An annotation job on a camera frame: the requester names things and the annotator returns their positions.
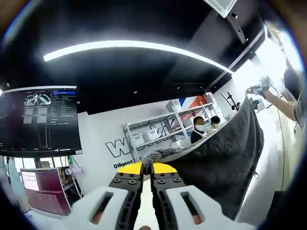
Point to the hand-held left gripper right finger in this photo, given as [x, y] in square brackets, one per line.
[165, 191]

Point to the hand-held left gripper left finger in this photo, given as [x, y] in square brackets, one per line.
[124, 191]

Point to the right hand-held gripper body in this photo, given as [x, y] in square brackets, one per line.
[263, 82]

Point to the grey towel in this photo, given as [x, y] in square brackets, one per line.
[216, 155]

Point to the person's left hand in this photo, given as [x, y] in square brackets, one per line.
[145, 227]

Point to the person's own body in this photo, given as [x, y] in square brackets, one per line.
[293, 81]

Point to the lilac roll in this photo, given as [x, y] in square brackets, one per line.
[75, 170]

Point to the metal shelf rack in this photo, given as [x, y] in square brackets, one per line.
[127, 136]

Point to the green hanging item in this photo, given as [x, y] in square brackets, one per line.
[71, 159]

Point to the grey crate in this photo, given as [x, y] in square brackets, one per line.
[173, 105]

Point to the ceiling air vent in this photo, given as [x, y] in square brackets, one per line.
[221, 6]

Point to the hanging dark monitor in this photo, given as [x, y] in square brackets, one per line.
[40, 119]

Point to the ceiling strip light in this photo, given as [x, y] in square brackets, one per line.
[120, 44]

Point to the red blue striped wall banner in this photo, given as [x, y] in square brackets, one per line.
[196, 100]

